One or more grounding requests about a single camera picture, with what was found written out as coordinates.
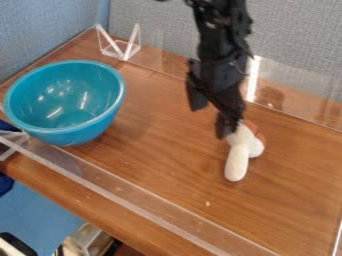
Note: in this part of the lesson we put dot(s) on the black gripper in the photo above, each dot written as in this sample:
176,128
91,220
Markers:
218,70

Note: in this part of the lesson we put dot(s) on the brown and white toy mushroom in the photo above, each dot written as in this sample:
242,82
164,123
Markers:
248,144

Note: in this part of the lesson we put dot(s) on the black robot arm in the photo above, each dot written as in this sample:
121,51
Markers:
221,10

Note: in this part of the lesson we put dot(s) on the blue plastic bowl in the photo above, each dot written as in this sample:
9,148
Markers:
65,102

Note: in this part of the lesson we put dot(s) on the clear acrylic back barrier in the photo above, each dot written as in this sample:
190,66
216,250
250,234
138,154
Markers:
277,86

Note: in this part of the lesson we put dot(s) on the clear acrylic barrier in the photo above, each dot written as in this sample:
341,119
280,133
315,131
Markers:
277,86
182,222

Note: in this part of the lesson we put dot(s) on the clear acrylic front barrier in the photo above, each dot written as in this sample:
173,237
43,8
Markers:
182,222

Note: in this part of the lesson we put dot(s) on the grey metal table leg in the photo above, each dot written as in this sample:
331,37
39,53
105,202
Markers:
89,241

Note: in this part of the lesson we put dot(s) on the black and white floor object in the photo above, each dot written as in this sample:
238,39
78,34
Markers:
14,247

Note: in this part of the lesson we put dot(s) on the clear acrylic corner bracket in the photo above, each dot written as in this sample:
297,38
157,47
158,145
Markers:
118,48

